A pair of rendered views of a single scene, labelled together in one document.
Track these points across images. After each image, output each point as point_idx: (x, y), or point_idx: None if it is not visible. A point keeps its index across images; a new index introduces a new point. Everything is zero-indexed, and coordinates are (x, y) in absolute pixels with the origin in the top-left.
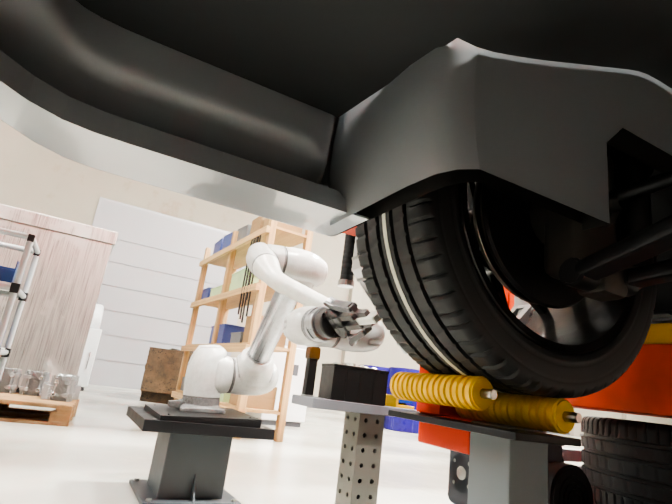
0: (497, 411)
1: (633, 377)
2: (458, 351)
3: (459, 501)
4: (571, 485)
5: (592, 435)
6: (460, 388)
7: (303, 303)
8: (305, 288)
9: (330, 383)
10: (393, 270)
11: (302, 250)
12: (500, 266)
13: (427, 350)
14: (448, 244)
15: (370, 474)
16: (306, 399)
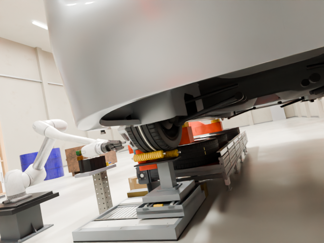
0: None
1: None
2: (157, 146)
3: (142, 182)
4: None
5: None
6: (157, 154)
7: (77, 141)
8: (76, 136)
9: (88, 166)
10: (141, 131)
11: (57, 119)
12: (161, 124)
13: (147, 147)
14: (156, 124)
15: (107, 189)
16: (84, 174)
